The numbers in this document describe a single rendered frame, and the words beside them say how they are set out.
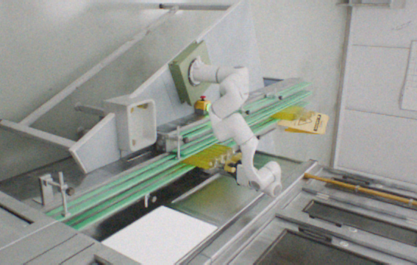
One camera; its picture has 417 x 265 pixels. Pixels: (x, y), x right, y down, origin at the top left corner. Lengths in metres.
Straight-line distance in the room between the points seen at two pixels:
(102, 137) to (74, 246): 0.87
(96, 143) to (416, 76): 6.33
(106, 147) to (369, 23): 6.26
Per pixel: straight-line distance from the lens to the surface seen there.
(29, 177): 2.34
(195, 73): 2.04
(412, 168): 7.85
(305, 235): 1.72
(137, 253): 1.52
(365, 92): 7.63
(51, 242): 1.01
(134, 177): 1.72
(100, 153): 1.78
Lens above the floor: 2.06
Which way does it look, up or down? 33 degrees down
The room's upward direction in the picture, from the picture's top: 103 degrees clockwise
